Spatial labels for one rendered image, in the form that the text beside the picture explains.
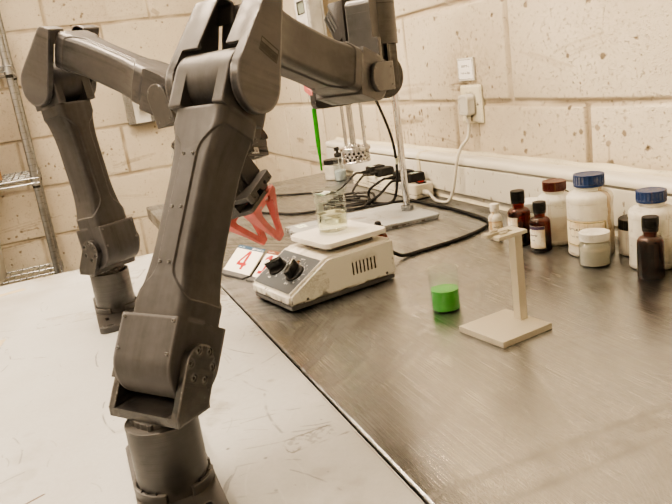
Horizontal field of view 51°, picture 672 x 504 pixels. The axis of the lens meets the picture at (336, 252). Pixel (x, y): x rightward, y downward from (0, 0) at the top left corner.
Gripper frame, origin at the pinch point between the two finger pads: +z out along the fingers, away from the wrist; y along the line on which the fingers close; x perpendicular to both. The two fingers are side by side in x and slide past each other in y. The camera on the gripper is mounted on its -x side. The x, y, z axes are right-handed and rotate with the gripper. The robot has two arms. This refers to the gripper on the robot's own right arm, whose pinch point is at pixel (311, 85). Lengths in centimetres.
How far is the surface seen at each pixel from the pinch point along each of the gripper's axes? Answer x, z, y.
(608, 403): 33, -56, 5
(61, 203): 38, 243, -3
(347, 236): 23.5, -5.1, 0.0
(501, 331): 31.8, -36.8, -0.5
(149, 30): -34, 232, -55
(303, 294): 30.0, -6.7, 10.0
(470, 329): 31.8, -33.4, 1.4
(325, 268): 27.1, -6.8, 5.7
